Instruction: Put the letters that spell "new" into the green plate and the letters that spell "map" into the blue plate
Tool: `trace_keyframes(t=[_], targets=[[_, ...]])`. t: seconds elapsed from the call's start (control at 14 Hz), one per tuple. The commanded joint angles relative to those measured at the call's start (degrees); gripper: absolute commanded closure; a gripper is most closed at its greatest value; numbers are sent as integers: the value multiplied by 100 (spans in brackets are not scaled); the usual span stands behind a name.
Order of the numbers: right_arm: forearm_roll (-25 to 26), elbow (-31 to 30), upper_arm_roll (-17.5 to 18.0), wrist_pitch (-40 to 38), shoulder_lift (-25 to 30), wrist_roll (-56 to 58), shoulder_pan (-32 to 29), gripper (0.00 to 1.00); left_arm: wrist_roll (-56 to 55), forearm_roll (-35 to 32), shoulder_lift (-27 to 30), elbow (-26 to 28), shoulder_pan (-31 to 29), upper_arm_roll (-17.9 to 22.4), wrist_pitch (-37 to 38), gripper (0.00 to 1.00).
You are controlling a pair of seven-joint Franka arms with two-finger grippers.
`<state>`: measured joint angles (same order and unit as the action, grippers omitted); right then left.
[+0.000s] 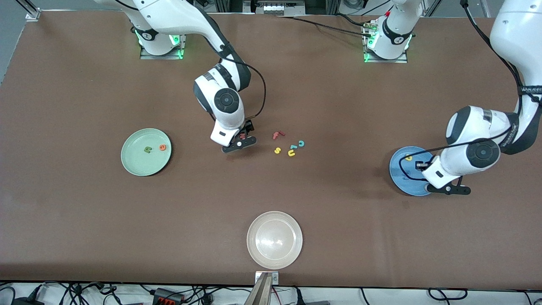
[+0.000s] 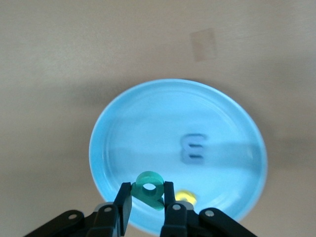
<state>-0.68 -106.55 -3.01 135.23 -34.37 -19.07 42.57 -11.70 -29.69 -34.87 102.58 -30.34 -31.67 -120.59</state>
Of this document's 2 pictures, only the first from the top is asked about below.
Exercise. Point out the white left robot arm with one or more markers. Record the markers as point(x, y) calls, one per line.
point(516, 34)

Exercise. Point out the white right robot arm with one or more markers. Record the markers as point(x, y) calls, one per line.
point(178, 17)

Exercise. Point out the blue plate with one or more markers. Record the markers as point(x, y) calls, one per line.
point(402, 167)

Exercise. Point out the red letter f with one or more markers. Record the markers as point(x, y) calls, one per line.
point(276, 135)

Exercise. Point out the green plate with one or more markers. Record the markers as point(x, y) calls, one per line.
point(146, 152)

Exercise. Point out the white plate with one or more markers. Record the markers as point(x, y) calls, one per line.
point(275, 240)

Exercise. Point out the white device behind table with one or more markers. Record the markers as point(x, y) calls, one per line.
point(275, 6)

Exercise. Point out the black orange power adapter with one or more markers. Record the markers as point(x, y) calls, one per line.
point(167, 296)

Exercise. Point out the aluminium camera post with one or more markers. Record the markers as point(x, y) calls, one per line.
point(260, 292)

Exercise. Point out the aluminium frame corner bracket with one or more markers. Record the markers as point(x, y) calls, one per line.
point(30, 12)

